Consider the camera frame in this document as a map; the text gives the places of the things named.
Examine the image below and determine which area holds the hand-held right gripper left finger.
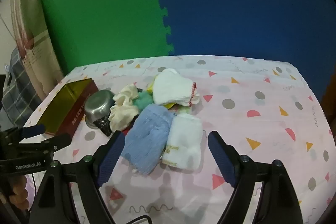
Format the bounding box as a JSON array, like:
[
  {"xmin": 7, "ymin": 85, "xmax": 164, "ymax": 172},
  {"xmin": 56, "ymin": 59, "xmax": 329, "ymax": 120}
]
[{"xmin": 28, "ymin": 130, "xmax": 126, "ymax": 224}]

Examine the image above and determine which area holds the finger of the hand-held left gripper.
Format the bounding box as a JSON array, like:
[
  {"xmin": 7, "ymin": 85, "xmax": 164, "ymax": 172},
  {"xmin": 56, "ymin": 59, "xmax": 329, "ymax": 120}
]
[
  {"xmin": 0, "ymin": 124, "xmax": 46, "ymax": 146},
  {"xmin": 18, "ymin": 133, "xmax": 72, "ymax": 152}
]

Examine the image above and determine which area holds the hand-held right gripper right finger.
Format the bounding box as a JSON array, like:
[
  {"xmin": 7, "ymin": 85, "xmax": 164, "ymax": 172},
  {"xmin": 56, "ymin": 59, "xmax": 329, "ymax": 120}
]
[{"xmin": 207, "ymin": 130, "xmax": 305, "ymax": 224}]

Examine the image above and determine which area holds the black and blue snack packet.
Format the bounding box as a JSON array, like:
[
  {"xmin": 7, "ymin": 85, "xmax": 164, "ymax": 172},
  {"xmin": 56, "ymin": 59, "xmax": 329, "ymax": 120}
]
[{"xmin": 92, "ymin": 116, "xmax": 114, "ymax": 137}]

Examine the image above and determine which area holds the red and gold box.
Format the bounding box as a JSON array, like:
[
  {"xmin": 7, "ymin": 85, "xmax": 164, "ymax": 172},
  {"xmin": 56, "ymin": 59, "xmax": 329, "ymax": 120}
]
[{"xmin": 35, "ymin": 78, "xmax": 99, "ymax": 136}]

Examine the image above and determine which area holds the white towel with gold embroidery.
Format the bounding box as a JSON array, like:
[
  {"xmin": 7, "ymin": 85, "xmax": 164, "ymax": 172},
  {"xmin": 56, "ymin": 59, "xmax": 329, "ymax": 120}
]
[{"xmin": 162, "ymin": 113, "xmax": 203, "ymax": 172}]

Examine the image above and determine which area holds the light blue towel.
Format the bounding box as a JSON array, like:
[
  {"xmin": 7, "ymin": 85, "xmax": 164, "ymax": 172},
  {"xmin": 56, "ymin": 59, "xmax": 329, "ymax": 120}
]
[{"xmin": 120, "ymin": 104, "xmax": 175, "ymax": 176}]

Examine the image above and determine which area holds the cream ruffled cloth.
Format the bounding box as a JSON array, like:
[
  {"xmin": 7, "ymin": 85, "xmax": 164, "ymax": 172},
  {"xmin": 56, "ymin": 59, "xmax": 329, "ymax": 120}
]
[{"xmin": 109, "ymin": 84, "xmax": 140, "ymax": 132}]

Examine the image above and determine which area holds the stainless steel bowl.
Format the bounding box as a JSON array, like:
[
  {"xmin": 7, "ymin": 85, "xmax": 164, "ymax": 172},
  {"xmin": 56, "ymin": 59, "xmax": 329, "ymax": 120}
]
[{"xmin": 84, "ymin": 90, "xmax": 116, "ymax": 131}]

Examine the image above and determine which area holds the teal fuzzy cloth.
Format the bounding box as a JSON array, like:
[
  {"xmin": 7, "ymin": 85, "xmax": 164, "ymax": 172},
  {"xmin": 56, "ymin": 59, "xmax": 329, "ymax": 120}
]
[{"xmin": 133, "ymin": 91, "xmax": 154, "ymax": 112}]

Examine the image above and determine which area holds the yellow cloth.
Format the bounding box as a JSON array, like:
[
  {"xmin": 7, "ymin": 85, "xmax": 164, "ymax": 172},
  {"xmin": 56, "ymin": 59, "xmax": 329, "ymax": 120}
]
[{"xmin": 146, "ymin": 82, "xmax": 180, "ymax": 111}]

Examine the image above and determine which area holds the white cloth with red stitching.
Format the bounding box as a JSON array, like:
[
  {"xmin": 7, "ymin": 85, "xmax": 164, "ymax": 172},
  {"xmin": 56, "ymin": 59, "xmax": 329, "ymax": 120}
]
[{"xmin": 152, "ymin": 68, "xmax": 200, "ymax": 107}]

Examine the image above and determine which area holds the person's left hand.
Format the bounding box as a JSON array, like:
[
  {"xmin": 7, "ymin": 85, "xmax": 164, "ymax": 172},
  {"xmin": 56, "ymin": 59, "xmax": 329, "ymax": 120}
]
[{"xmin": 10, "ymin": 175, "xmax": 30, "ymax": 210}]

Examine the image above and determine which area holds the grey plaid cloth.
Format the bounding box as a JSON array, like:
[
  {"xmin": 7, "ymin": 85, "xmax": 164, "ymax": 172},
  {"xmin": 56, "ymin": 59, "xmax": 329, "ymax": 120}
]
[{"xmin": 1, "ymin": 47, "xmax": 43, "ymax": 127}]

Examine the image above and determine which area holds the pink patterned tablecloth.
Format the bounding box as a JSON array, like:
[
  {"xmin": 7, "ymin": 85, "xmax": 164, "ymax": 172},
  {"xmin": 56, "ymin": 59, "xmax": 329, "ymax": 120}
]
[{"xmin": 22, "ymin": 55, "xmax": 336, "ymax": 224}]

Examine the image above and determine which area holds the green foam mat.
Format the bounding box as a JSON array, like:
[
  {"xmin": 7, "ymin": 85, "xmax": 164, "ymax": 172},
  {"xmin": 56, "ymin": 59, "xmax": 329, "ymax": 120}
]
[{"xmin": 40, "ymin": 0, "xmax": 175, "ymax": 75}]

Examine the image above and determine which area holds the blue foam mat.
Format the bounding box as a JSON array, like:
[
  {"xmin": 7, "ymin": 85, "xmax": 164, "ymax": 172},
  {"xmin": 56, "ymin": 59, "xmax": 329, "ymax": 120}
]
[{"xmin": 143, "ymin": 0, "xmax": 334, "ymax": 98}]

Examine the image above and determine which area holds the black cable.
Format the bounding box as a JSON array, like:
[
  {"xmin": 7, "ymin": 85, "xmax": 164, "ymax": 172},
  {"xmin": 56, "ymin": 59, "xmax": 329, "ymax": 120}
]
[{"xmin": 125, "ymin": 216, "xmax": 153, "ymax": 224}]

